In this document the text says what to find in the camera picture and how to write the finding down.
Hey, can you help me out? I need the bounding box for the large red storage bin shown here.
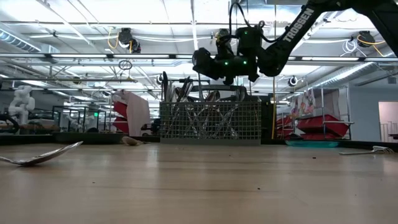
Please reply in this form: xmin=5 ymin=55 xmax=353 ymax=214
xmin=295 ymin=113 xmax=349 ymax=138

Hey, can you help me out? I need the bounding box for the metal wire shelf rack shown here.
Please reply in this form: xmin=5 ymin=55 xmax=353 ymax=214
xmin=320 ymin=85 xmax=354 ymax=141

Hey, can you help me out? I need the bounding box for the black frame workstation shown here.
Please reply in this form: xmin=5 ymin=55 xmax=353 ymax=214
xmin=51 ymin=105 xmax=108 ymax=134

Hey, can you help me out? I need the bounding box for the white robot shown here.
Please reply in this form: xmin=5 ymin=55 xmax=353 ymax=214
xmin=7 ymin=85 xmax=36 ymax=126

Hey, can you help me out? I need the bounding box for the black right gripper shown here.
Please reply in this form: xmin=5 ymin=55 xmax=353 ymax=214
xmin=214 ymin=54 xmax=260 ymax=86

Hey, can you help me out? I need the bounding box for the silver spoon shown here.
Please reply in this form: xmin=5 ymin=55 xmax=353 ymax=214
xmin=203 ymin=91 xmax=216 ymax=139
xmin=0 ymin=141 xmax=84 ymax=167
xmin=212 ymin=90 xmax=222 ymax=139

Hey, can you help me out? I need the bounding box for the white cover sheet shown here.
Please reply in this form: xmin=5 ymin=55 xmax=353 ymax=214
xmin=313 ymin=88 xmax=341 ymax=116

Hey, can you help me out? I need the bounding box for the hanging cable loop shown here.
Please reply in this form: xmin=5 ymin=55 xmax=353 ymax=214
xmin=118 ymin=59 xmax=133 ymax=71

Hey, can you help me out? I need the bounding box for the teal round plate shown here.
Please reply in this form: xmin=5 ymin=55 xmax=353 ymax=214
xmin=285 ymin=139 xmax=340 ymax=149

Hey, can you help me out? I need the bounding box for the colourful printed bag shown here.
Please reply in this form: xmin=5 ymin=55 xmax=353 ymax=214
xmin=292 ymin=88 xmax=315 ymax=118

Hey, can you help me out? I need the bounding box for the long ceiling light bar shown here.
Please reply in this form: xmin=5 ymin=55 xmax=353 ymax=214
xmin=0 ymin=52 xmax=398 ymax=62

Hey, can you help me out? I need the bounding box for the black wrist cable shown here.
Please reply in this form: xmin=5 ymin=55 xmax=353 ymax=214
xmin=228 ymin=1 xmax=282 ymax=44

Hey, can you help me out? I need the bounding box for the red bin stack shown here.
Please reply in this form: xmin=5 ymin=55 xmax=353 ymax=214
xmin=111 ymin=101 xmax=130 ymax=134

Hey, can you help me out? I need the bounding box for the pink board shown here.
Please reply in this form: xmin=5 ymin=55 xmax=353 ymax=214
xmin=115 ymin=90 xmax=152 ymax=138

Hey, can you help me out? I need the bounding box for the silver cutlery with broad handle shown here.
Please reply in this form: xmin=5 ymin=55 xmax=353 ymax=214
xmin=174 ymin=79 xmax=191 ymax=138

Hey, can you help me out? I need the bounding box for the grey mesh cutlery basket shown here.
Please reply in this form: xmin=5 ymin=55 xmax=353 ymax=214
xmin=159 ymin=85 xmax=263 ymax=146

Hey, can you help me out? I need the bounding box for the grey ribbed air duct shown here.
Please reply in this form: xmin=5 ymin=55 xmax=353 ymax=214
xmin=0 ymin=29 xmax=41 ymax=54

